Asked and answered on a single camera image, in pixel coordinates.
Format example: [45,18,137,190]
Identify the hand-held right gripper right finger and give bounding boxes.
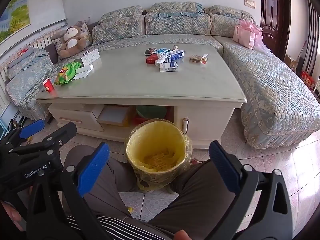
[209,140,293,240]

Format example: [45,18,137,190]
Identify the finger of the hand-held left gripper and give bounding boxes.
[0,122,77,188]
[0,119,46,153]

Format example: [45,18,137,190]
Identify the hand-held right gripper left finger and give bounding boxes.
[26,142,110,240]

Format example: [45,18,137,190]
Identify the trash bin with yellow liner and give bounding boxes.
[125,120,193,194]

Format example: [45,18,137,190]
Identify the white blue-striped medicine box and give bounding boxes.
[159,62,179,72]

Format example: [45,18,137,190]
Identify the person's left hand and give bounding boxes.
[0,201,23,232]

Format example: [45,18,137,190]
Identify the person's right hand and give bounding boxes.
[174,229,193,240]

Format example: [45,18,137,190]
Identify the person's left leg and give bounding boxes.
[62,145,140,220]

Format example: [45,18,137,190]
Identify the person's leg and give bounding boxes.
[147,159,250,240]
[62,145,140,220]

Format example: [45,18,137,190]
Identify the coffee table drawer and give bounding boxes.
[49,106,104,132]

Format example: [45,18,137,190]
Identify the person's right leg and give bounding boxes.
[147,159,250,240]

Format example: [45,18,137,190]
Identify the red paper cup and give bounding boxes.
[42,78,55,92]

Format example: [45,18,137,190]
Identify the coffee table cabinet door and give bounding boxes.
[174,106,235,143]

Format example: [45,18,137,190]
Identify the green snack bag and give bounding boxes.
[54,61,82,85]

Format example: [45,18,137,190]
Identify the striped shirt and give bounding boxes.
[62,214,173,240]

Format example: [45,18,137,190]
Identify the grey-blue ruffled pillow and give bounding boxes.
[6,47,54,79]

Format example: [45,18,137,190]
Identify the white folded paper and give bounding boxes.
[72,64,94,80]

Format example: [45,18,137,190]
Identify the dark purple cushion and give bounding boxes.
[44,42,60,64]

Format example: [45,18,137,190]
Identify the green bowl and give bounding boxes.
[136,106,168,120]

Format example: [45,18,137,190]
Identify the white radiator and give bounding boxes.
[0,34,59,110]

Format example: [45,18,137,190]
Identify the patterned tissue box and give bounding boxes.
[80,48,100,67]

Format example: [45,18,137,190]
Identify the brown teddy bear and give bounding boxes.
[59,26,87,58]

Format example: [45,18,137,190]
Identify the quilted blue sofa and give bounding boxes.
[5,2,317,150]

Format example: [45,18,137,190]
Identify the floral throw pillow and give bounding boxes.
[51,22,93,55]

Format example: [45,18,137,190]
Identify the blue and white carton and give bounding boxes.
[166,50,186,62]

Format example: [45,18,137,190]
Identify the red gift boxes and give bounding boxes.
[300,70,317,89]

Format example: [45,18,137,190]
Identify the crumpled white tissue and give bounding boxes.
[154,53,170,65]

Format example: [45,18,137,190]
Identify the cardboard box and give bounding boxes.
[284,54,300,72]

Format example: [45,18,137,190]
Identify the clear plastic bag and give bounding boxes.
[254,39,273,55]

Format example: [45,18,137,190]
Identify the pink gift bag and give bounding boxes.
[232,20,263,50]

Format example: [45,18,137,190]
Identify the lace-trimmed sofa pillow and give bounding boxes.
[97,6,144,29]
[206,5,255,22]

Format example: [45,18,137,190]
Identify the blue-ruffled sofa pillow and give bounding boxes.
[145,2,205,22]

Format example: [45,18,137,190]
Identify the dark wooden door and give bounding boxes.
[259,0,292,60]

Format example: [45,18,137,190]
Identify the metal wall pipe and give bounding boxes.
[0,18,68,55]

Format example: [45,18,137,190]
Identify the wall poster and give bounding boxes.
[0,0,33,43]

